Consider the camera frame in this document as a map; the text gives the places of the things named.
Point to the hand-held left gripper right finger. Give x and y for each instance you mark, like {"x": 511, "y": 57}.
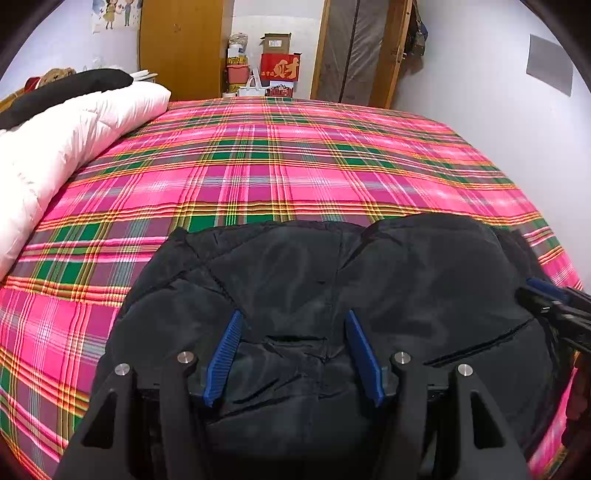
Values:
{"x": 364, "y": 355}

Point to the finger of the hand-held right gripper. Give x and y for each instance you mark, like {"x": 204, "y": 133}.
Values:
{"x": 535, "y": 300}
{"x": 549, "y": 287}

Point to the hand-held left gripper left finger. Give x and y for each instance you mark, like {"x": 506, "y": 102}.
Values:
{"x": 224, "y": 355}

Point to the black padded jacket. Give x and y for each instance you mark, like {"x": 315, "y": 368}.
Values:
{"x": 300, "y": 277}

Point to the pink plaid bed sheet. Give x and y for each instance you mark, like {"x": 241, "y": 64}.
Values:
{"x": 277, "y": 161}

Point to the white plastic bag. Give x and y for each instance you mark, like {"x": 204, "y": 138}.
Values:
{"x": 252, "y": 86}

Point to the white duvet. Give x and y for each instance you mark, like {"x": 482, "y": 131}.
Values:
{"x": 60, "y": 138}

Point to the hanging dark bag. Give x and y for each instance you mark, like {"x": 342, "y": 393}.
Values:
{"x": 418, "y": 32}

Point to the red cardboard box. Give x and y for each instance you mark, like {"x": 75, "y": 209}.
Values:
{"x": 280, "y": 68}

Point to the black cloth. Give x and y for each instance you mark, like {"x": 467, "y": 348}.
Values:
{"x": 69, "y": 90}

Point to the wooden door with grey cover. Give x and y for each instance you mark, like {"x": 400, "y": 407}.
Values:
{"x": 355, "y": 46}

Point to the wooden wardrobe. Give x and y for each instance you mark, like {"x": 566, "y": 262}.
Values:
{"x": 184, "y": 46}

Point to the brown cardboard box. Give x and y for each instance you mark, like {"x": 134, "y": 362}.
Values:
{"x": 275, "y": 44}

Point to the brown plush toy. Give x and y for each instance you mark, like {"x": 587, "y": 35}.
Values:
{"x": 55, "y": 74}

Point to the wooden headboard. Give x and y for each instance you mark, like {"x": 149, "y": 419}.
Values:
{"x": 8, "y": 100}

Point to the cartoon wall poster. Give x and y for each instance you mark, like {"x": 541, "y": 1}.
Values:
{"x": 115, "y": 13}

